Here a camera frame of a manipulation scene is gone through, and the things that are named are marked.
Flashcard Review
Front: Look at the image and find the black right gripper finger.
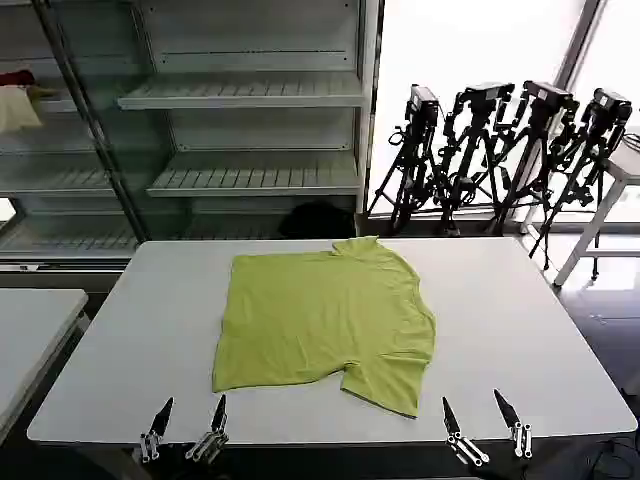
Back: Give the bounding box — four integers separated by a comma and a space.
441, 396, 491, 467
493, 388, 533, 459

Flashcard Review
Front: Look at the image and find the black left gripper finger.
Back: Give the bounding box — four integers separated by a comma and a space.
185, 394, 229, 464
139, 397, 176, 464

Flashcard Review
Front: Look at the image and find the lime green t-shirt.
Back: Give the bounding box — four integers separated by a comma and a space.
211, 235, 438, 421

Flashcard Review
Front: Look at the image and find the white folding table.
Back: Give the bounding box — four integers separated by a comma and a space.
0, 288, 91, 437

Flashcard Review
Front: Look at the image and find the black bag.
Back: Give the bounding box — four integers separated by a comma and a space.
277, 201, 359, 241

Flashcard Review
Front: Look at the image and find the grey glass-fronted shelf rack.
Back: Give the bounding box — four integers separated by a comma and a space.
0, 0, 151, 262

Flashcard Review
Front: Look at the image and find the small white side table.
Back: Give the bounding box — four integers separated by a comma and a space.
519, 131, 640, 288

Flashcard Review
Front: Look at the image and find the dark metal pole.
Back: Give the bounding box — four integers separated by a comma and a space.
29, 0, 148, 242

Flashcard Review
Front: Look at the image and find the white metal shelf rack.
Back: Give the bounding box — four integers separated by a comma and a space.
117, 0, 382, 237

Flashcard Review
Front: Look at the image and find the cream cloth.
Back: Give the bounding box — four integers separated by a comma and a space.
0, 84, 44, 134

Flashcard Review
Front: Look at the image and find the red cloth item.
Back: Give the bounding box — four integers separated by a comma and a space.
0, 71, 37, 89

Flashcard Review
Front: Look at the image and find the black tripod with wide camera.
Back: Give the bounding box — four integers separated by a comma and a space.
438, 82, 517, 237
492, 79, 582, 237

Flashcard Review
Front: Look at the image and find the black tripod with small camera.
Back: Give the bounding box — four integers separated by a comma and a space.
528, 87, 634, 272
367, 83, 445, 237

